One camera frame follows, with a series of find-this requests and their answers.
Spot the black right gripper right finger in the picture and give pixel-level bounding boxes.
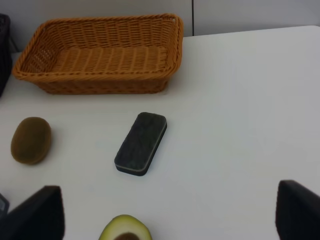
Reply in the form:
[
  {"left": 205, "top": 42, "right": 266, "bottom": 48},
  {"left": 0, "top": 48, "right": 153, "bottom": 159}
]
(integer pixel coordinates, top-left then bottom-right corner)
[{"left": 275, "top": 180, "right": 320, "bottom": 240}]

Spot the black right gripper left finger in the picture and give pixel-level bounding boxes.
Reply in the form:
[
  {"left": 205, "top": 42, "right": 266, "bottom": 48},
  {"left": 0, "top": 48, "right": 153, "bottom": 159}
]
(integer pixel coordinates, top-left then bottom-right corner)
[{"left": 0, "top": 185, "right": 65, "bottom": 240}]

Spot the brown kiwi fruit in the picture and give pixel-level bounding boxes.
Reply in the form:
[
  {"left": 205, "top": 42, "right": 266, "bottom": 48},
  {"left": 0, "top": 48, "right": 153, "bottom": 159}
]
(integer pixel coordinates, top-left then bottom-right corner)
[{"left": 10, "top": 117, "right": 52, "bottom": 165}]

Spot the halved avocado with pit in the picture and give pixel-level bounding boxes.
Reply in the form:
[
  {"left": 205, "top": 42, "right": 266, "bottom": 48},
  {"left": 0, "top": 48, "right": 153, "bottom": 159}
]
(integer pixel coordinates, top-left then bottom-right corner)
[{"left": 99, "top": 214, "right": 153, "bottom": 240}]

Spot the dark brown wicker basket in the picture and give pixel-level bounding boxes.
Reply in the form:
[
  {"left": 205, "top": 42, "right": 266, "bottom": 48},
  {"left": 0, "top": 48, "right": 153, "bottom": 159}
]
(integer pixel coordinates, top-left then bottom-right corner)
[{"left": 0, "top": 13, "right": 13, "bottom": 96}]

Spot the orange wicker basket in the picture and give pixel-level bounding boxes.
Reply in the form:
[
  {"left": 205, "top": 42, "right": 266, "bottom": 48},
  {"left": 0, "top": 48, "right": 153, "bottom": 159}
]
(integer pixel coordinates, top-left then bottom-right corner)
[{"left": 12, "top": 13, "right": 184, "bottom": 95}]

